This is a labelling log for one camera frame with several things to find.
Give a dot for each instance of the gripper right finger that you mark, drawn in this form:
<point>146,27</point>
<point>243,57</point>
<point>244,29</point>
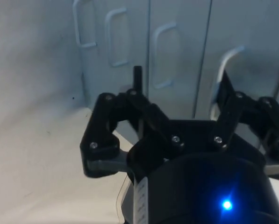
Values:
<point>228,109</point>

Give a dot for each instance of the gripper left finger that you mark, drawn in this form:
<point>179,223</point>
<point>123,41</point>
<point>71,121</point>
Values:
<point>102,121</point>

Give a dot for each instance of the white chest of drawers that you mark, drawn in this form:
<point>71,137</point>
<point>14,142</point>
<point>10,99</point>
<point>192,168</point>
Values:
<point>186,60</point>

